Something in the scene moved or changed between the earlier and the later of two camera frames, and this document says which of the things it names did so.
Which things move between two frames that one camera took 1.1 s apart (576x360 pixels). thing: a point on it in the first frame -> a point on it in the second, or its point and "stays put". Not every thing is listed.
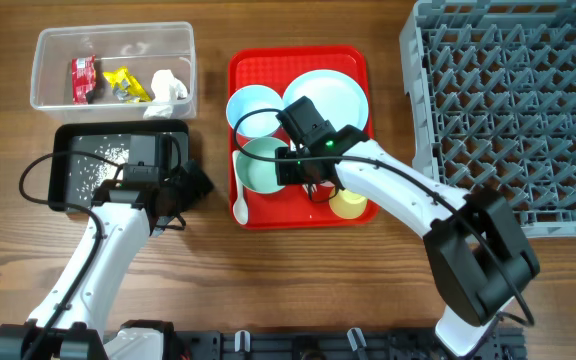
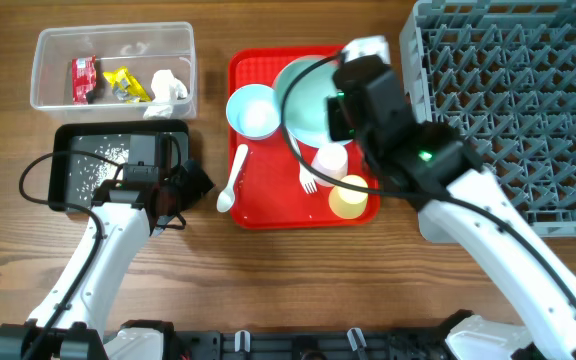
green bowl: x=255 y=175 -> x=302 y=86
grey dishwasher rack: x=512 y=95 stays put
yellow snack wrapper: x=126 y=88 stays put
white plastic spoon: x=240 y=209 -> x=227 y=199
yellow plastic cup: x=347 y=204 stays put
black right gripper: x=286 y=176 -> x=337 y=121
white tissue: x=167 y=88 stays put
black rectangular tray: x=81 y=155 stays put
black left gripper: x=193 y=191 stays put
